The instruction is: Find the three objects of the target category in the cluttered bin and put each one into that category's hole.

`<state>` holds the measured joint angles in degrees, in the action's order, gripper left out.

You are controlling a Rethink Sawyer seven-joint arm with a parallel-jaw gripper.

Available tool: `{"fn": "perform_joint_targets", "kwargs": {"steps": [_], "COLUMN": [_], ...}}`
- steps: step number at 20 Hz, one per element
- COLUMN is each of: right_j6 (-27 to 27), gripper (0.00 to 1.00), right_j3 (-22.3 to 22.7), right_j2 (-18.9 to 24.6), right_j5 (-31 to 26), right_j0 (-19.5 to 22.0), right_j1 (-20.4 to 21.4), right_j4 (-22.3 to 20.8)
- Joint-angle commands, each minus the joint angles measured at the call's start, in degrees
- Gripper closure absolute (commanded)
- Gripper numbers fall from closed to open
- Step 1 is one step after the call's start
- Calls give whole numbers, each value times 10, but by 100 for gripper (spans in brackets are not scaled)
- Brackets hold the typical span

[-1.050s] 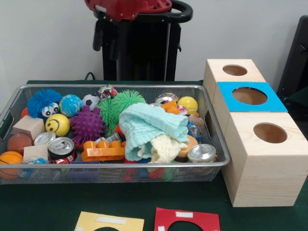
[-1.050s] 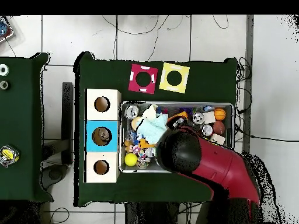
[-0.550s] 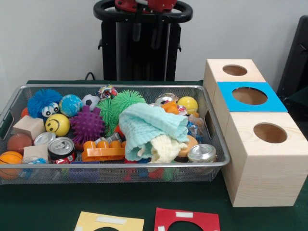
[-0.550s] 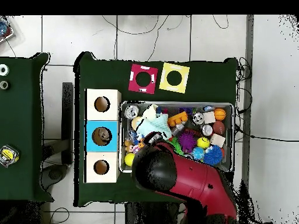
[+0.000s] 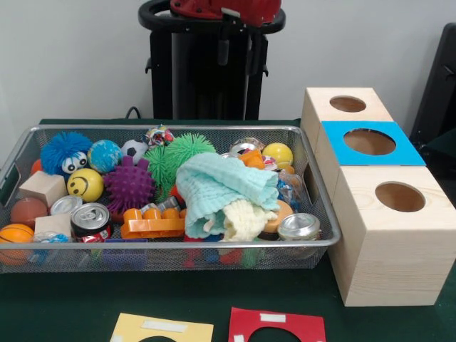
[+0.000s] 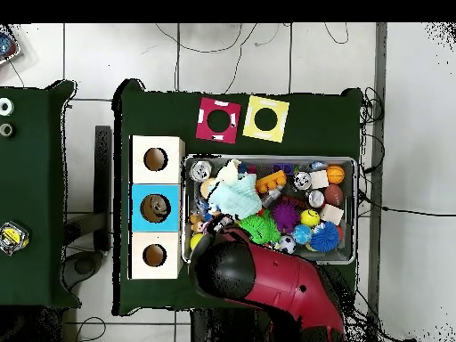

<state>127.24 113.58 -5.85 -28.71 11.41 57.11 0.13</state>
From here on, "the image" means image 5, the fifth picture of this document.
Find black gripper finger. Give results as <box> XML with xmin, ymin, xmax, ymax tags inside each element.
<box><xmin>248</xmin><ymin>30</ymin><xmax>264</xmax><ymax>78</ymax></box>
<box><xmin>217</xmin><ymin>27</ymin><xmax>229</xmax><ymax>67</ymax></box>

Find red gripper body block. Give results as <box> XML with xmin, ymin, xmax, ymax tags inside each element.
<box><xmin>213</xmin><ymin>0</ymin><xmax>282</xmax><ymax>26</ymax></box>

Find wooden box with three holes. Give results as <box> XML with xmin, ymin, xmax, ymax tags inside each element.
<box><xmin>301</xmin><ymin>87</ymin><xmax>456</xmax><ymax>307</ymax></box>

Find red card with round hole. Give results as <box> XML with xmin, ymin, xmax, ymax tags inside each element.
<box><xmin>227</xmin><ymin>306</ymin><xmax>327</xmax><ymax>342</ymax></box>

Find yellow card with round hole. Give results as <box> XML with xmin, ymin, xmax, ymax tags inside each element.
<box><xmin>109</xmin><ymin>312</ymin><xmax>214</xmax><ymax>342</ymax></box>

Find plain yellow ball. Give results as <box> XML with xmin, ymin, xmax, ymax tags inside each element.
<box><xmin>262</xmin><ymin>142</ymin><xmax>294</xmax><ymax>170</ymax></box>

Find green fuzzy ball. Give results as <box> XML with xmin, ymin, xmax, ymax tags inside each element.
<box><xmin>144</xmin><ymin>133</ymin><xmax>217</xmax><ymax>190</ymax></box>

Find mint green cloth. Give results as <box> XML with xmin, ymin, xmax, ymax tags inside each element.
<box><xmin>175</xmin><ymin>152</ymin><xmax>281</xmax><ymax>240</ymax></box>

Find purple spiky ball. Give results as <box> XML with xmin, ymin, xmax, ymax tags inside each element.
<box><xmin>102</xmin><ymin>155</ymin><xmax>157</xmax><ymax>214</ymax></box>

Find black chair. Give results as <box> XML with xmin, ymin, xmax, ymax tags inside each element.
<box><xmin>409</xmin><ymin>23</ymin><xmax>456</xmax><ymax>143</ymax></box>

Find orange toy building brick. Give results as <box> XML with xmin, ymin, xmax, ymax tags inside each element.
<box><xmin>120</xmin><ymin>207</ymin><xmax>188</xmax><ymax>239</ymax></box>

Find blue fuzzy ball with eyes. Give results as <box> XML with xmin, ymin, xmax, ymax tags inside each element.
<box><xmin>39</xmin><ymin>131</ymin><xmax>93</xmax><ymax>175</ymax></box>

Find yellow smiley face ball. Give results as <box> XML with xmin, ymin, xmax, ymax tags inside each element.
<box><xmin>66</xmin><ymin>167</ymin><xmax>105</xmax><ymax>203</ymax></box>

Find plain wooden block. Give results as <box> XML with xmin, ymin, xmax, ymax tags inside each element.
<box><xmin>19</xmin><ymin>170</ymin><xmax>68</xmax><ymax>207</ymax></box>

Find brown ball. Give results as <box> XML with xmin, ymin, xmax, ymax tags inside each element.
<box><xmin>10</xmin><ymin>197</ymin><xmax>49</xmax><ymax>229</ymax></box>

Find orange basketball toy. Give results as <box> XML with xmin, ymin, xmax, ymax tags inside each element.
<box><xmin>0</xmin><ymin>223</ymin><xmax>36</xmax><ymax>266</ymax></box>

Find black pedestal with red base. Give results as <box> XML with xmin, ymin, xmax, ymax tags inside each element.
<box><xmin>138</xmin><ymin>0</ymin><xmax>286</xmax><ymax>121</ymax></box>

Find silver wire mesh bin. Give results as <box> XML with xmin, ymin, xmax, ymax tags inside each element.
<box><xmin>0</xmin><ymin>124</ymin><xmax>342</xmax><ymax>274</ymax></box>

